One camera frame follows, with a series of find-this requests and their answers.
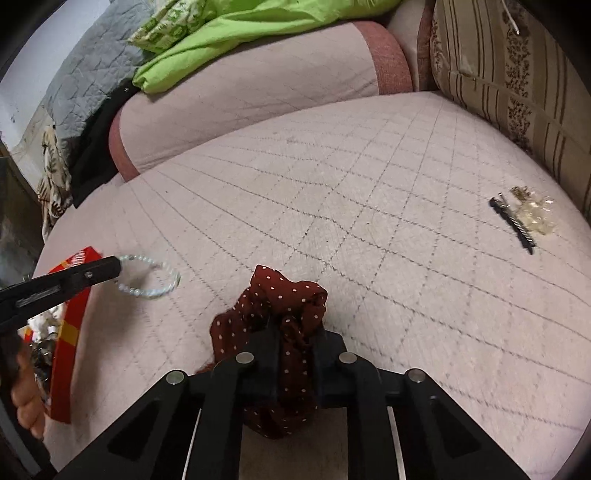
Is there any leaf print cloth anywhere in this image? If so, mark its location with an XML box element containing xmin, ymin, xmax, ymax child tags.
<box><xmin>37</xmin><ymin>124</ymin><xmax>75</xmax><ymax>241</ymax></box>

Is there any black organza scrunchie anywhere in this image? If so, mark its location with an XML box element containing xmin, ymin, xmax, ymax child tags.
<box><xmin>28</xmin><ymin>340</ymin><xmax>55</xmax><ymax>405</ymax></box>

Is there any white floral scrunchie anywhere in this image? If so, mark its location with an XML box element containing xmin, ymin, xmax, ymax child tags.
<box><xmin>28</xmin><ymin>310</ymin><xmax>64</xmax><ymax>343</ymax></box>

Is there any green patterned pillow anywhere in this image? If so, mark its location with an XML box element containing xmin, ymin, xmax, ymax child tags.
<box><xmin>127</xmin><ymin>0</ymin><xmax>209</xmax><ymax>53</ymax></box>

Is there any person's left hand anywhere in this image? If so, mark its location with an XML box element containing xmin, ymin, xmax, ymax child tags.
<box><xmin>11</xmin><ymin>342</ymin><xmax>48</xmax><ymax>440</ymax></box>

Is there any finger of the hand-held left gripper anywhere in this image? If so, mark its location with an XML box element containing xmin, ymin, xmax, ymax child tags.
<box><xmin>0</xmin><ymin>256</ymin><xmax>122</xmax><ymax>340</ymax></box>

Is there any lime green cloth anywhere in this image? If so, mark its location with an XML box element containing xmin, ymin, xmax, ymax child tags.
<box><xmin>131</xmin><ymin>0</ymin><xmax>402</xmax><ymax>96</ymax></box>

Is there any grey quilted blanket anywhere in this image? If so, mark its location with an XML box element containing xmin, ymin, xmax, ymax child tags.
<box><xmin>41</xmin><ymin>0</ymin><xmax>158</xmax><ymax>154</ymax></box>

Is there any pink bolster pillow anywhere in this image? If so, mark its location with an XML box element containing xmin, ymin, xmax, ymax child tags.
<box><xmin>108</xmin><ymin>21</ymin><xmax>414</xmax><ymax>184</ymax></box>

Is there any beige striped cushion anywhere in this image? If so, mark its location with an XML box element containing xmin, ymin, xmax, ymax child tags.
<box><xmin>429</xmin><ymin>0</ymin><xmax>591</xmax><ymax>214</ymax></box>

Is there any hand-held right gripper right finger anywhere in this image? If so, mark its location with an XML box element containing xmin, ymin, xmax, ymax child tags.
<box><xmin>314</xmin><ymin>330</ymin><xmax>532</xmax><ymax>480</ymax></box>

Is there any black cloth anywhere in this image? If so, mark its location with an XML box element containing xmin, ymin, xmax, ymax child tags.
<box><xmin>71</xmin><ymin>85</ymin><xmax>140</xmax><ymax>209</ymax></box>

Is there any white cord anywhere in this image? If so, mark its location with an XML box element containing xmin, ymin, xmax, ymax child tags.
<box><xmin>501</xmin><ymin>0</ymin><xmax>522</xmax><ymax>37</ymax></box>

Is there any red box with white inside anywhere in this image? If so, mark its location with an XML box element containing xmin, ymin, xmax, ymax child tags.
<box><xmin>23</xmin><ymin>246</ymin><xmax>101</xmax><ymax>424</ymax></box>

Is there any clear rhinestone hair clip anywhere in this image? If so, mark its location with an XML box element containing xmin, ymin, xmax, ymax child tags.
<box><xmin>509</xmin><ymin>185</ymin><xmax>557</xmax><ymax>237</ymax></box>

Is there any black metal hair clip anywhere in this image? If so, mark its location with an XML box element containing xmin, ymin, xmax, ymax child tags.
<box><xmin>490</xmin><ymin>196</ymin><xmax>537</xmax><ymax>256</ymax></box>

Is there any dark red dotted scrunchie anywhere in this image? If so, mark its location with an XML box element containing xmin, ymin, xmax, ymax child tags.
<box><xmin>210</xmin><ymin>264</ymin><xmax>328</xmax><ymax>439</ymax></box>

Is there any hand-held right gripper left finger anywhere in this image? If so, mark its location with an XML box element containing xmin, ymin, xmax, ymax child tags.
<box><xmin>55</xmin><ymin>330</ymin><xmax>282</xmax><ymax>480</ymax></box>

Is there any pale blue bead bracelet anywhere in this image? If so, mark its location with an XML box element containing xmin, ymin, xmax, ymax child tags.
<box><xmin>113</xmin><ymin>254</ymin><xmax>181</xmax><ymax>300</ymax></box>

